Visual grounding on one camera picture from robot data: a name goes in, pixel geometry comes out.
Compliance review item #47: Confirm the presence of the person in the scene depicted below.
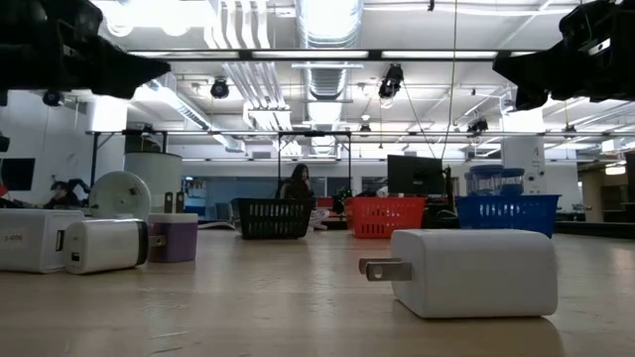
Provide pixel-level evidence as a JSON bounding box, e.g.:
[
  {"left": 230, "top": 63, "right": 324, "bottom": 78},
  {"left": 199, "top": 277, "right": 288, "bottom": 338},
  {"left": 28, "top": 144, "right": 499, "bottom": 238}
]
[
  {"left": 43, "top": 178, "right": 91, "bottom": 209},
  {"left": 276, "top": 163, "right": 331, "bottom": 232}
]

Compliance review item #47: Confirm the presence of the blue capped sand hourglass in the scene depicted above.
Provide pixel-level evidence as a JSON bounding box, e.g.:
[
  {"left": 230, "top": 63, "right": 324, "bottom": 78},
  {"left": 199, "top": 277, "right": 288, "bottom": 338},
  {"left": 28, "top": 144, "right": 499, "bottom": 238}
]
[
  {"left": 469, "top": 165, "right": 505, "bottom": 196},
  {"left": 500, "top": 167, "right": 526, "bottom": 196}
]

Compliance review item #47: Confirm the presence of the black wall screen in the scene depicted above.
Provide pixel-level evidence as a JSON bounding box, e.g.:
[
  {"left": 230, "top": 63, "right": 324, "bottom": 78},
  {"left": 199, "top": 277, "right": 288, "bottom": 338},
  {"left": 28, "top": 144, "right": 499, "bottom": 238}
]
[{"left": 0, "top": 157, "right": 37, "bottom": 192}]

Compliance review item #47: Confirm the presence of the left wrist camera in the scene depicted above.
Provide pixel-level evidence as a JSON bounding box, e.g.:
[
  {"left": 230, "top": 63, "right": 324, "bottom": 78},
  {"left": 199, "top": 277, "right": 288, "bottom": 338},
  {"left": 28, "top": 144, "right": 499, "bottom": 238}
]
[{"left": 39, "top": 0, "right": 104, "bottom": 49}]

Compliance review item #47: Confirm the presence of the black background rig frame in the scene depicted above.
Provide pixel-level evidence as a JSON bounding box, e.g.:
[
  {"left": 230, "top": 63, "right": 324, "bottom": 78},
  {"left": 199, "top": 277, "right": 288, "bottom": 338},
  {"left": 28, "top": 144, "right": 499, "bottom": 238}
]
[{"left": 87, "top": 128, "right": 353, "bottom": 199}]

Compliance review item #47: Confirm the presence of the white pillar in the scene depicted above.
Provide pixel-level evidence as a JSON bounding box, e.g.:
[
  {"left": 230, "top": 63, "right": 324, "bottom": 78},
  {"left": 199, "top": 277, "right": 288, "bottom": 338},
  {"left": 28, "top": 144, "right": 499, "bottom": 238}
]
[{"left": 500, "top": 136, "right": 547, "bottom": 196}]

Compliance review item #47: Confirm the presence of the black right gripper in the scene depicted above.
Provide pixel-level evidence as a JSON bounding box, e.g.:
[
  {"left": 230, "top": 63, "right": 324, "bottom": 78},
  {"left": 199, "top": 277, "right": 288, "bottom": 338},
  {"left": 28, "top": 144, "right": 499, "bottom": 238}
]
[{"left": 492, "top": 9, "right": 635, "bottom": 111}]

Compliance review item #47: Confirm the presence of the long ceiling light bar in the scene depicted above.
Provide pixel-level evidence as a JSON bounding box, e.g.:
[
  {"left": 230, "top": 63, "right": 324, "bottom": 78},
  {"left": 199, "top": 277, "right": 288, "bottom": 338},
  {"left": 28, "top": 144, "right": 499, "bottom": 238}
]
[{"left": 126, "top": 48, "right": 540, "bottom": 62}]

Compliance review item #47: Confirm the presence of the black monitor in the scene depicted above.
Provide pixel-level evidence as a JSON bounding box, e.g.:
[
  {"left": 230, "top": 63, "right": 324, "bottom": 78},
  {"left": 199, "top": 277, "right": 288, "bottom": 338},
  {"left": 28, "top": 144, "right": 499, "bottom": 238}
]
[{"left": 386, "top": 154, "right": 445, "bottom": 197}]

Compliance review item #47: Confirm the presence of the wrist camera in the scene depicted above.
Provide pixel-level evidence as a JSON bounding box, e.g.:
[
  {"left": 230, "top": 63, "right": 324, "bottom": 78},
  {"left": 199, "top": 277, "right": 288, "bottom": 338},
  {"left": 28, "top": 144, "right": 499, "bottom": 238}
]
[
  {"left": 559, "top": 0, "right": 614, "bottom": 49},
  {"left": 39, "top": 0, "right": 104, "bottom": 49}
]

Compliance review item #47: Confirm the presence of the red plastic basket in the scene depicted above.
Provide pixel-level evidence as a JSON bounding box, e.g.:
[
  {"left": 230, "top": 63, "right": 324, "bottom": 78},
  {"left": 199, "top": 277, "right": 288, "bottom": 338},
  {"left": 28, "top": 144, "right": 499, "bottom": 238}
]
[{"left": 345, "top": 195, "right": 429, "bottom": 240}]

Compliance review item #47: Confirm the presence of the white cylindrical desk device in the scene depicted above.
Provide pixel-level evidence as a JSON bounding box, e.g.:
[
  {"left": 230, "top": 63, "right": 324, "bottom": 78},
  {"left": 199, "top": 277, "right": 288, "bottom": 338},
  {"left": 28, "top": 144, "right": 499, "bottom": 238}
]
[{"left": 88, "top": 151, "right": 184, "bottom": 222}]

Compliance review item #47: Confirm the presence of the white rectangular USB charger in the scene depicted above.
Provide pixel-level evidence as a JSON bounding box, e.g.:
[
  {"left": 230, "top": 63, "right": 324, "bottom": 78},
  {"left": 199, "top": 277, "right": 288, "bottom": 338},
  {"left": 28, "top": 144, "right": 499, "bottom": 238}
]
[{"left": 0, "top": 207, "right": 85, "bottom": 274}]

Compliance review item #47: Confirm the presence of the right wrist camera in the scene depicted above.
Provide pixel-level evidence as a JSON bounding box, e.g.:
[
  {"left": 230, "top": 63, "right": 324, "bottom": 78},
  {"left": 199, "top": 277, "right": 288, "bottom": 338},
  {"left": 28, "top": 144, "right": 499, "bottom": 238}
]
[{"left": 559, "top": 0, "right": 614, "bottom": 49}]

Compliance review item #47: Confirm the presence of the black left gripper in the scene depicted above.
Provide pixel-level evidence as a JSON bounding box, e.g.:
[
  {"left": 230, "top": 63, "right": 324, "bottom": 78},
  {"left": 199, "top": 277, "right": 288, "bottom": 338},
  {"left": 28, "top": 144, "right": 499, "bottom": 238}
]
[{"left": 0, "top": 29, "right": 173, "bottom": 100}]

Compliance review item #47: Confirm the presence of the black plastic basket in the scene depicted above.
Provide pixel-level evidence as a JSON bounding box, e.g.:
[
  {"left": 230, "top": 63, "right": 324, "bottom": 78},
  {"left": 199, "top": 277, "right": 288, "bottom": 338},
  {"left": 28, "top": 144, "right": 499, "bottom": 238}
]
[{"left": 232, "top": 197, "right": 315, "bottom": 241}]

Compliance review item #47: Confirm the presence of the large white wall charger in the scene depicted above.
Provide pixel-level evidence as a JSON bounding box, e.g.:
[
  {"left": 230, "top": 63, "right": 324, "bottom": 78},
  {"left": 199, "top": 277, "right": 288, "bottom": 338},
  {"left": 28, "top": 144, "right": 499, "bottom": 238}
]
[{"left": 358, "top": 227, "right": 561, "bottom": 319}]

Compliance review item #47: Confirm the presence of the purple and white wall charger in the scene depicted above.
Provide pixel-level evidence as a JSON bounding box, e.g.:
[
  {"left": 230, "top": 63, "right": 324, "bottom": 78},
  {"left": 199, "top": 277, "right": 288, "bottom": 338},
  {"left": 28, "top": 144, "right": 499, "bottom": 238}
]
[{"left": 146, "top": 191, "right": 199, "bottom": 264}]

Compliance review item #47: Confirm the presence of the white charger with black end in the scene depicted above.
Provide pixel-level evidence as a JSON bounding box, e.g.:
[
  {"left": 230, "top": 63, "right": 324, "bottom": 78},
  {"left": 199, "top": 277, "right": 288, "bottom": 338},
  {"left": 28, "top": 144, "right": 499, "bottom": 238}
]
[{"left": 63, "top": 217, "right": 168, "bottom": 276}]

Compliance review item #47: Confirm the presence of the blue plastic basket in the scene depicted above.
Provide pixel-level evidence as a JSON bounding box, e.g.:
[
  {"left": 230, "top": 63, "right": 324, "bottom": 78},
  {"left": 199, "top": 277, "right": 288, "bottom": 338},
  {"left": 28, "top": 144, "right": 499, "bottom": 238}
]
[{"left": 454, "top": 193, "right": 562, "bottom": 238}]

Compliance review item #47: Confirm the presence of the black aluminium table frame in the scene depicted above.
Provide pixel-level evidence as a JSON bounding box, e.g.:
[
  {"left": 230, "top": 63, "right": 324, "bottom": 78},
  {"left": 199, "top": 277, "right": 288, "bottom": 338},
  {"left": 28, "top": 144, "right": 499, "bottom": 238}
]
[{"left": 553, "top": 219, "right": 629, "bottom": 239}]

